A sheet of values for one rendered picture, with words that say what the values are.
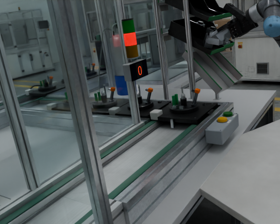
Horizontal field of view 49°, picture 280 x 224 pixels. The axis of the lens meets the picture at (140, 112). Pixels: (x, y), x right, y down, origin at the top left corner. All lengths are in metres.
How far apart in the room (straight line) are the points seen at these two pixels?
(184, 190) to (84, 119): 0.53
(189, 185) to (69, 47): 0.66
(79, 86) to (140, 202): 0.42
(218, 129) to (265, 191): 0.32
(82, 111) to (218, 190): 0.58
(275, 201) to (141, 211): 0.39
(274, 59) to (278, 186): 4.52
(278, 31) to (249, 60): 4.30
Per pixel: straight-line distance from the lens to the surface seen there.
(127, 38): 1.29
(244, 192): 1.04
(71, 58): 0.60
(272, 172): 1.16
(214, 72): 1.74
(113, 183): 1.04
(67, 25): 0.61
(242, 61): 5.71
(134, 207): 0.89
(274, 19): 1.36
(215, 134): 1.24
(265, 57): 5.55
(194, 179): 1.11
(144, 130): 1.36
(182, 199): 1.01
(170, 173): 1.04
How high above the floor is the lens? 1.43
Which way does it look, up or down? 17 degrees down
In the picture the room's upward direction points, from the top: 8 degrees counter-clockwise
